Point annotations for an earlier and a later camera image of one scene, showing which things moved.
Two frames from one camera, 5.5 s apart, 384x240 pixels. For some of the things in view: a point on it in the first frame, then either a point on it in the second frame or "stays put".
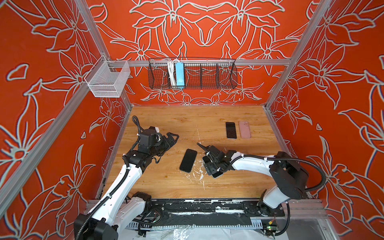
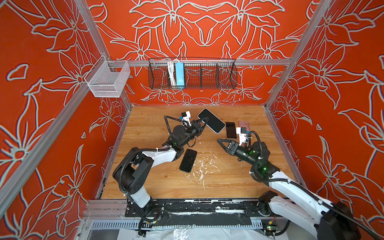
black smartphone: (188, 160) stays put
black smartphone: (217, 174) -> (213, 122)
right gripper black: (208, 169) -> (230, 150)
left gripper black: (167, 144) -> (196, 128)
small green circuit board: (271, 228) stays put
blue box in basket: (180, 74) stays put
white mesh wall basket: (107, 78) stays put
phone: (231, 130) stays put
